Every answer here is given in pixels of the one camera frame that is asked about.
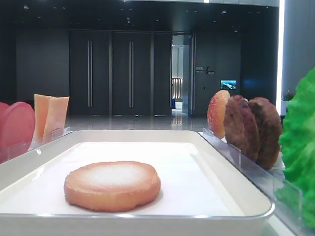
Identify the upright bread slice right rack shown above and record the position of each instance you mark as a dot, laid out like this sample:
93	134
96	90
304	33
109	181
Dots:
216	113

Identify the round bread slice on tray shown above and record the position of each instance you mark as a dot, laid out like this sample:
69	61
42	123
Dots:
112	186

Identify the rear brown meat patty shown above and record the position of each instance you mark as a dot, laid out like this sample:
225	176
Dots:
241	128

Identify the brown meat patty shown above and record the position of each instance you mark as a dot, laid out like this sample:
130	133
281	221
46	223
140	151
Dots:
241	128
269	127

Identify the front orange cheese slice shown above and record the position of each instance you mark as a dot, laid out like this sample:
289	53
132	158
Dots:
56	117

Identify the orange cheese slice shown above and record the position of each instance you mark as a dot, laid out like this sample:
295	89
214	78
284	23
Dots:
56	117
41	107

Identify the front brown meat patty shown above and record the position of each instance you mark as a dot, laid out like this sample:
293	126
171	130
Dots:
269	127

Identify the rear orange cheese slice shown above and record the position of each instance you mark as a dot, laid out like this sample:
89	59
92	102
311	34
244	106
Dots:
41	107

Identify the front red tomato slice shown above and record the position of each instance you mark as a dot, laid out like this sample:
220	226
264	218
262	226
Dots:
17	125

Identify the red tomato slice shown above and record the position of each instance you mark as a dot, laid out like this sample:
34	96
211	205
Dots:
3	107
17	125

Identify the rear red tomato slice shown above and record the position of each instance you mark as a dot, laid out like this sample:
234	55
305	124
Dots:
3	107

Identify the green lettuce leaf in rack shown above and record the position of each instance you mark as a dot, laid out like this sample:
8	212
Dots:
298	148

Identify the dark double door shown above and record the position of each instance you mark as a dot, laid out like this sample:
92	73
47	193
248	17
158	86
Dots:
120	73

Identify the white rectangular tray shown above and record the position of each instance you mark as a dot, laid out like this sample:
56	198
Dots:
202	193

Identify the potted plant in white planter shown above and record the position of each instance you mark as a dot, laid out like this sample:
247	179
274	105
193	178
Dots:
287	96

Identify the clear acrylic rack right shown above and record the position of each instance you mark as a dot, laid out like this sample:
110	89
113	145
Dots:
258	177

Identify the clear acrylic rack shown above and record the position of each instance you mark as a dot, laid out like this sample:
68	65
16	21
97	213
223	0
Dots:
258	177
21	148

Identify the clear acrylic rack left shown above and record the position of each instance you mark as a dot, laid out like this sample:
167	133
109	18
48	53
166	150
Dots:
21	148

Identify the small wall screen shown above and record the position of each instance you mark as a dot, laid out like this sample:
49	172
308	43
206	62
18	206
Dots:
228	84

